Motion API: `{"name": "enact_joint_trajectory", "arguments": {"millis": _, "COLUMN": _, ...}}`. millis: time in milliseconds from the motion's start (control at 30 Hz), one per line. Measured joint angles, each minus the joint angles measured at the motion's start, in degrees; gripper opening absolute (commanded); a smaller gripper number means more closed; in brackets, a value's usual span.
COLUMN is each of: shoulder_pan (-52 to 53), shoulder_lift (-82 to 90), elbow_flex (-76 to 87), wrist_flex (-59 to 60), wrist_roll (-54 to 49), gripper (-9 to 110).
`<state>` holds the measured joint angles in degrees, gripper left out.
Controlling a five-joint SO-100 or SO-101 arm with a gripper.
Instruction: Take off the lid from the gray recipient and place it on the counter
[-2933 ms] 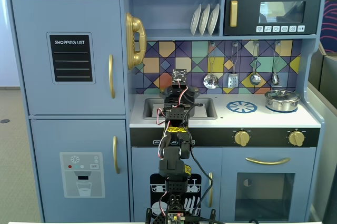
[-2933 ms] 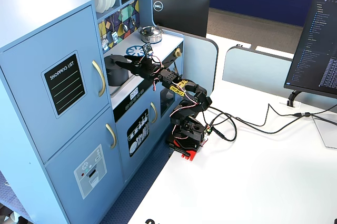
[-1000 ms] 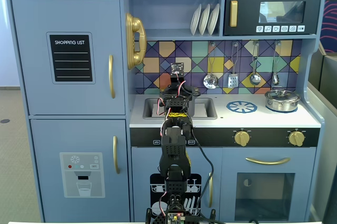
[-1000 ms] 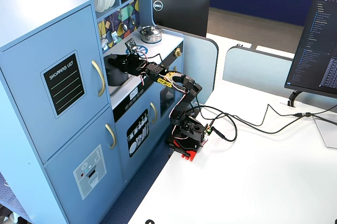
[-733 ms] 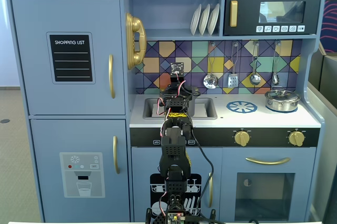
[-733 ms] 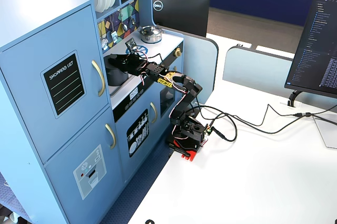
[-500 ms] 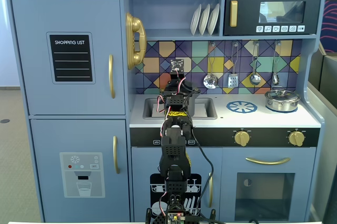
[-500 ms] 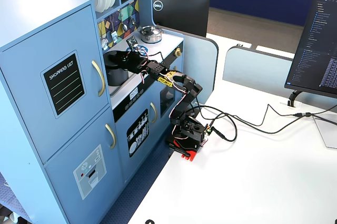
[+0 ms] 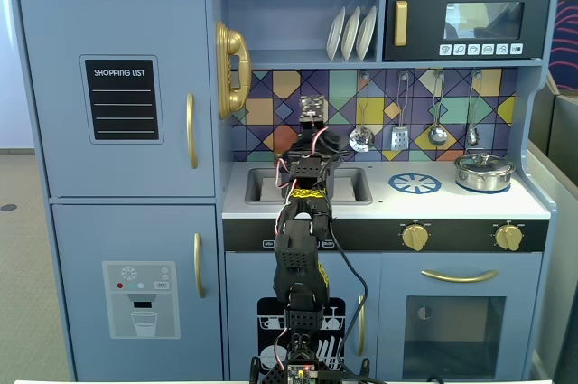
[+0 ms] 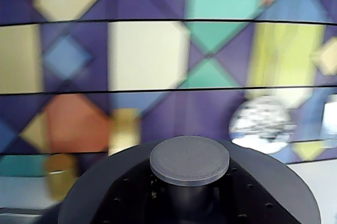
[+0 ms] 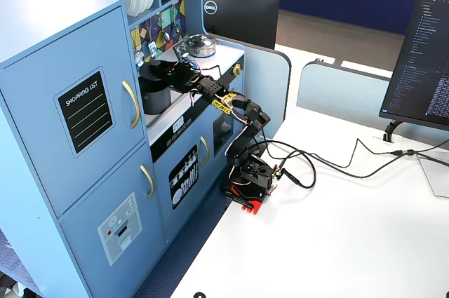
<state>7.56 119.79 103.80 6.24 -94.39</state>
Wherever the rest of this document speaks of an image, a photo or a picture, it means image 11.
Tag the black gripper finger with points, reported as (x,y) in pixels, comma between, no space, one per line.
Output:
(172,65)
(173,78)

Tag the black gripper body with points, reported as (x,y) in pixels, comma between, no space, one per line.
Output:
(170,71)

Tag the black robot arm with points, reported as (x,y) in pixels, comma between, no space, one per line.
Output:
(252,119)

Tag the steel pot lid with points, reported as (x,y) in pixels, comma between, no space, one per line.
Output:
(200,40)

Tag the steel slotted spatula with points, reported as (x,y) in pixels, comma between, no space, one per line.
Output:
(152,48)

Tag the steel pot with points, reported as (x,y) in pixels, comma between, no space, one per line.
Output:
(201,52)

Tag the gray pot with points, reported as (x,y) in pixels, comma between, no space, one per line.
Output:
(154,100)

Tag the steel ladle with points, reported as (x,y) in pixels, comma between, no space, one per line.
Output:
(165,36)

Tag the small steel spoon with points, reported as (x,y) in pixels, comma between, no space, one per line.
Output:
(177,28)

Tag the colourful tile backsplash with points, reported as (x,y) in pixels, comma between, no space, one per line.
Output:
(140,35)

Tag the grey sink basin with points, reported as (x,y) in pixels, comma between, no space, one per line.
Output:
(156,121)

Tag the digital clock display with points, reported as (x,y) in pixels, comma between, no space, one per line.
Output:
(179,125)

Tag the gold stove knob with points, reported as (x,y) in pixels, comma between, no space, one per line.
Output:
(237,69)

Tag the black Dell monitor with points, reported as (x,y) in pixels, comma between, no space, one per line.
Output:
(245,21)

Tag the light blue desk divider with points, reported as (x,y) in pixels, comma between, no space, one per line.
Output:
(270,84)
(336,87)

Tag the blue dishwasher door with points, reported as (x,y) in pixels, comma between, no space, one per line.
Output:
(165,164)

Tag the black shopping list board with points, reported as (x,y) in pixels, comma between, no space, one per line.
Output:
(86,114)

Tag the blue toy kitchen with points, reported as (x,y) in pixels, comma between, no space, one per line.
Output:
(42,49)

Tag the blue fridge door with board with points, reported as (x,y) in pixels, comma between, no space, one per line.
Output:
(35,119)

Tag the red table clamp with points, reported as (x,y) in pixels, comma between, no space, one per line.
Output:
(254,205)

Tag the blue fridge door with dispenser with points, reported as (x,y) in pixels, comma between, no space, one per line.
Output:
(91,207)

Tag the black monitor stand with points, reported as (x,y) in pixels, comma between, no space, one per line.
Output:
(391,133)

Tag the monitor with dark screen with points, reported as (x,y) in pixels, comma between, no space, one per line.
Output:
(417,66)

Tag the grey flat plate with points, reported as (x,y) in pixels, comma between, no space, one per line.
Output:
(436,175)

